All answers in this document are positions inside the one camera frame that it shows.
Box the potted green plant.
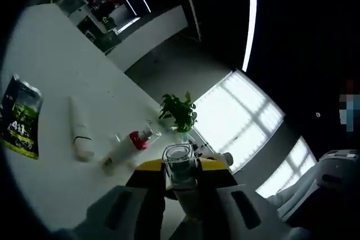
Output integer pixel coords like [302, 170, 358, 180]
[158, 91, 199, 143]

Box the white red-banded skincare bottle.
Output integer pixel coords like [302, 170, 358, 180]
[162, 143, 201, 225]

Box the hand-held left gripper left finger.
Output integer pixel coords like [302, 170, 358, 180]
[71, 159, 167, 240]

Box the large bright window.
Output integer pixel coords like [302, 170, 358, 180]
[193, 69, 285, 174]
[255, 135, 318, 199]

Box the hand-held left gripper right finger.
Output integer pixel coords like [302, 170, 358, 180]
[196, 157, 299, 240]

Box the long ceiling light strip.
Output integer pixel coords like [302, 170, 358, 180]
[241, 0, 258, 72]

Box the white chest-worn device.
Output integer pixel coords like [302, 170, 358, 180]
[317, 148, 360, 196]

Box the person's white coat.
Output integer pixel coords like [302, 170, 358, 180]
[265, 164, 324, 221]

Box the white skincare tube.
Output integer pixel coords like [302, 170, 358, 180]
[68, 96, 95, 163]

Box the green black skincare sachet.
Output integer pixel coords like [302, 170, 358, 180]
[1, 74, 43, 160]

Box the red-collared clear-capped skincare bottle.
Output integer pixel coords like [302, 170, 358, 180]
[101, 126, 163, 167]

